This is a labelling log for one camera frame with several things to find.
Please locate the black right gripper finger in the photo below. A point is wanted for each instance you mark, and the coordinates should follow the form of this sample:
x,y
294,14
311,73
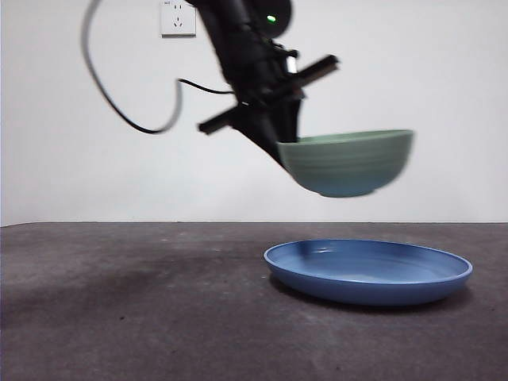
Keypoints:
x,y
264,131
291,119

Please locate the green bowl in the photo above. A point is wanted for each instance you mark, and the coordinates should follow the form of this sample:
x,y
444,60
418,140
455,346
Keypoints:
x,y
349,162

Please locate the blue plate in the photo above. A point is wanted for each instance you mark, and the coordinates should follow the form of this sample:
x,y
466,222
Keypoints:
x,y
369,285

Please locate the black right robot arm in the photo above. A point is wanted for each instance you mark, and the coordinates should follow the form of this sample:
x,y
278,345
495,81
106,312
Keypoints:
x,y
234,16

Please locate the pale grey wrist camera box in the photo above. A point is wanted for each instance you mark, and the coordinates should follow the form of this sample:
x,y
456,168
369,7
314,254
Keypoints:
x,y
292,65

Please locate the white wall socket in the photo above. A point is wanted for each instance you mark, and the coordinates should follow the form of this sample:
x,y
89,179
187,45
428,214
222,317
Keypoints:
x,y
178,24

